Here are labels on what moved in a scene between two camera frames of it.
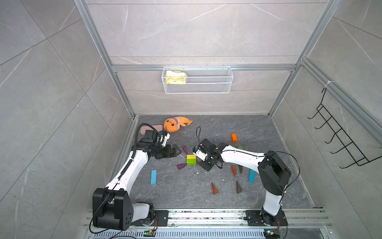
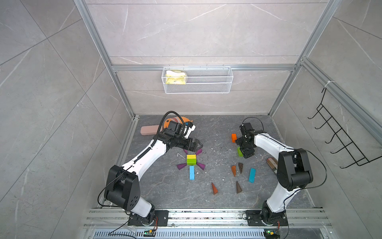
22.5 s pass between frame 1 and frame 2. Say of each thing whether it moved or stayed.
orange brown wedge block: stayed
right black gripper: moved
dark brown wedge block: stayed
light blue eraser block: moved
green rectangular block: stayed
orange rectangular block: stayed
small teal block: stayed
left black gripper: moved
